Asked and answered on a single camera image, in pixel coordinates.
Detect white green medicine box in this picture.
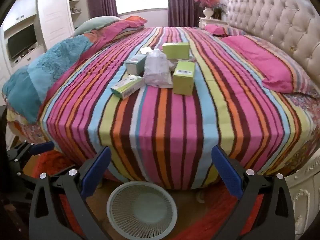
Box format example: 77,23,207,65
111,74,145,99

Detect teal bear carton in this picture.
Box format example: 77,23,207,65
125,54,146,75

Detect small silver box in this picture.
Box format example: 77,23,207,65
139,47,152,55

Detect white plastic toilet-print bag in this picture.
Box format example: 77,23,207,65
143,49,173,89

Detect green box with barcode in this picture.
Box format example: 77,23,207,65
172,61,195,96

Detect white wrapper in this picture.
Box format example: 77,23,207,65
168,57,196,72

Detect teal fuzzy blanket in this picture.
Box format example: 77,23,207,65
2,35,93,124

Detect pale green mesh wastebasket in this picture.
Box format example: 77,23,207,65
106,181,177,239

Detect black television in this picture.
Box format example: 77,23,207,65
8,24,37,59

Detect folded pink striped quilt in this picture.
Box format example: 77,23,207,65
81,16,148,57

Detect white wardrobe cabinet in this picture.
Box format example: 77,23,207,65
1,0,89,84

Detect striped colourful bedspread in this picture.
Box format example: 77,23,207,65
38,26,316,190

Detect pale green pillow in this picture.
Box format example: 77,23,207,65
73,16,121,37

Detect large pink pillow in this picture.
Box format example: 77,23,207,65
222,35,319,98

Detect small pink pillow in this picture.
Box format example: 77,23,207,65
204,24,247,37

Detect purple curtain right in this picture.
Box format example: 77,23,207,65
168,0,202,27

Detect tufted cream headboard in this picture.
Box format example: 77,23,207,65
227,0,319,83

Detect cream nightstand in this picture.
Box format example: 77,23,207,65
199,17,228,28

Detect white vase pink flowers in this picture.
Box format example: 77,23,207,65
194,0,227,20

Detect cream carved bed frame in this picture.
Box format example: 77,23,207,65
285,151,320,239

